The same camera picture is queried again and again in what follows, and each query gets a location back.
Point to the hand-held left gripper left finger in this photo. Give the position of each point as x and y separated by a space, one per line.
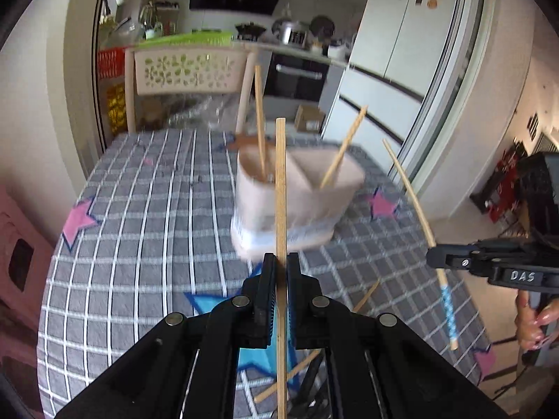
270 327

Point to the cardboard box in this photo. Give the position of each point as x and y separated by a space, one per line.
308 118

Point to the beige divided utensil holder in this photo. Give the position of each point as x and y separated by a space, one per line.
253 209

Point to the small white appliance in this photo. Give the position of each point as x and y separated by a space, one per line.
338 51

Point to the sliding door frame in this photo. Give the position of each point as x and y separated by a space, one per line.
463 74

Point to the pink plastic stool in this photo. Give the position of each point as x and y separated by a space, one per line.
17 235

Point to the beige flower-cutout basket rack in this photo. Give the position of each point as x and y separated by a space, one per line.
183 70

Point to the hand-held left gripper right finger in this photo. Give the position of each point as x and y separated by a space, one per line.
295 301

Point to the red plastic crate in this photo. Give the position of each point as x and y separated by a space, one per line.
111 63

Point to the plain wooden chopstick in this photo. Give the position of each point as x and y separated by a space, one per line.
281 183
260 118
301 364
345 146

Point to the person's right hand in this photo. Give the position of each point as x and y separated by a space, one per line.
530 327

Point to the white refrigerator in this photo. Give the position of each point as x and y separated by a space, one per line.
393 43

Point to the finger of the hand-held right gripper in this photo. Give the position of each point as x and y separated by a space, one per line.
450 258

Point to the yellow package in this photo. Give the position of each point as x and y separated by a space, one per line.
117 109

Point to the green plastic basket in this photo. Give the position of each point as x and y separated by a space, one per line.
183 39

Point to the round black mesh lid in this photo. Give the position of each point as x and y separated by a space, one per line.
322 26

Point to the blue patterned wooden chopstick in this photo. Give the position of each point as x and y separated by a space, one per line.
419 209

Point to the grey plaid star tablecloth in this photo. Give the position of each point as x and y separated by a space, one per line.
153 227

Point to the clear plastic bag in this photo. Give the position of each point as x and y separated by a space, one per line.
201 113

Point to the black wok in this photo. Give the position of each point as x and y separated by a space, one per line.
250 30

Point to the black built-in oven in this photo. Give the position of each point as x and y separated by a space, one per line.
297 78

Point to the red and black bundle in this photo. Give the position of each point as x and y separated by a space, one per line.
502 183

